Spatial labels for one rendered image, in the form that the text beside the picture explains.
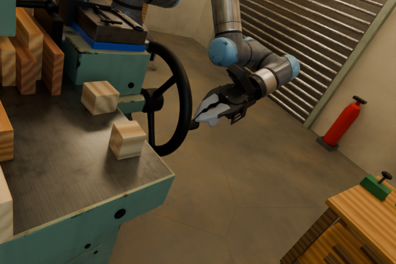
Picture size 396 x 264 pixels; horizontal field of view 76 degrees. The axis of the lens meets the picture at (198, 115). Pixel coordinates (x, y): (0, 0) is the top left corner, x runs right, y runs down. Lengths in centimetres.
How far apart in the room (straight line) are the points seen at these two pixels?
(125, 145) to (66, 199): 8
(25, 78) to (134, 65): 18
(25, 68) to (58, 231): 22
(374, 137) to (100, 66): 285
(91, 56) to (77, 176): 21
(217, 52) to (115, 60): 30
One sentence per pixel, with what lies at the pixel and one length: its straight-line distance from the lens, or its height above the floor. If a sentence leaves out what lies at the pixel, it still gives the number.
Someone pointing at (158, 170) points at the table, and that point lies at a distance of 34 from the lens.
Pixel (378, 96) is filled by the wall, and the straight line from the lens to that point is 304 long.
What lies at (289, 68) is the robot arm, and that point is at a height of 98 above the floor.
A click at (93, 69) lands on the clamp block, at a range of 46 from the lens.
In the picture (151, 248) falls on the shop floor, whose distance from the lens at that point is 134.
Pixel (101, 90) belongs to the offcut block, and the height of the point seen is 93.
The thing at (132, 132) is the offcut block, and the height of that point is 94.
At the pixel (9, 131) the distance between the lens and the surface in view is 30.
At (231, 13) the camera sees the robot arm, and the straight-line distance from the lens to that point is 72.
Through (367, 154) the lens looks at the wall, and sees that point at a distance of 312.
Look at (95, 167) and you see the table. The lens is 32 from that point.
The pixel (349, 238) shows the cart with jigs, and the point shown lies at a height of 18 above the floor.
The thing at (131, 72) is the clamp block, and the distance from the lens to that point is 50.
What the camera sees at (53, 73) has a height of 94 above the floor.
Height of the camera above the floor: 113
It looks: 29 degrees down
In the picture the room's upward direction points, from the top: 23 degrees clockwise
